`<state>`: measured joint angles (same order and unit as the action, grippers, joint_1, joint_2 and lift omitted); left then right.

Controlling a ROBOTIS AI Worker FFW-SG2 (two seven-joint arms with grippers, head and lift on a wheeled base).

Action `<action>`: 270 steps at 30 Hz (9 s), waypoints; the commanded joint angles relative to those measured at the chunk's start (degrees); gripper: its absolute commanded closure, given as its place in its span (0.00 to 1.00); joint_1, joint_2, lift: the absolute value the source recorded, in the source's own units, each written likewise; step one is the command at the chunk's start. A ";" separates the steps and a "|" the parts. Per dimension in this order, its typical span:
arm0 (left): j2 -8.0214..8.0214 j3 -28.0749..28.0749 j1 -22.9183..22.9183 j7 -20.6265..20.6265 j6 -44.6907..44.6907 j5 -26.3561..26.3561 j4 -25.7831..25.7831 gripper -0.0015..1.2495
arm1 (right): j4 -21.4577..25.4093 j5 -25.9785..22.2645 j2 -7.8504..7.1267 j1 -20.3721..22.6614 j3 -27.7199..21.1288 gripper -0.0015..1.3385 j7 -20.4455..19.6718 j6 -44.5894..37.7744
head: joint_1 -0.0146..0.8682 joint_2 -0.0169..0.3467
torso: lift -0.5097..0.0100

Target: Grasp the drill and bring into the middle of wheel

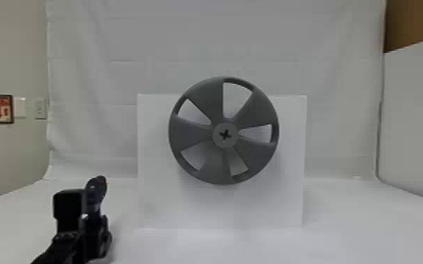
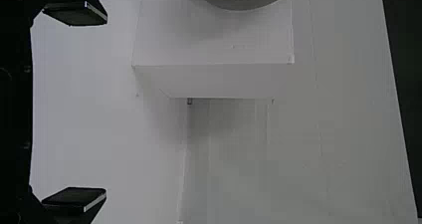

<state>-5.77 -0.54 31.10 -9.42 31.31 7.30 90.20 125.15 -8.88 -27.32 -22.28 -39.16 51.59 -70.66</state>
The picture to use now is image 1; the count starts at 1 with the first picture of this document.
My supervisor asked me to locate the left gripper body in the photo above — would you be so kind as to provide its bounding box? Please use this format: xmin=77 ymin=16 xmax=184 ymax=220
xmin=79 ymin=213 xmax=114 ymax=260

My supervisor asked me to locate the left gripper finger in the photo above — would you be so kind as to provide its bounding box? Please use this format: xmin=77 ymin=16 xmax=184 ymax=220
xmin=84 ymin=175 xmax=108 ymax=217

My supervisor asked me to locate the grey wheel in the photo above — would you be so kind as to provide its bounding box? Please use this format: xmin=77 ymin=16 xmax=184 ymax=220
xmin=167 ymin=76 xmax=280 ymax=185

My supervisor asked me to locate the white panel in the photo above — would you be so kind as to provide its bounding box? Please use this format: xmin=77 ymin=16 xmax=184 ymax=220
xmin=136 ymin=93 xmax=308 ymax=230
xmin=377 ymin=34 xmax=423 ymax=206

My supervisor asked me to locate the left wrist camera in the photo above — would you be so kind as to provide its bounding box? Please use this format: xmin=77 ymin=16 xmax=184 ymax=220
xmin=52 ymin=188 xmax=87 ymax=234

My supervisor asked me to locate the white wall switch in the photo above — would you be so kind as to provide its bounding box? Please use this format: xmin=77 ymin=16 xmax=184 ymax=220
xmin=34 ymin=98 xmax=48 ymax=120
xmin=13 ymin=96 xmax=27 ymax=119

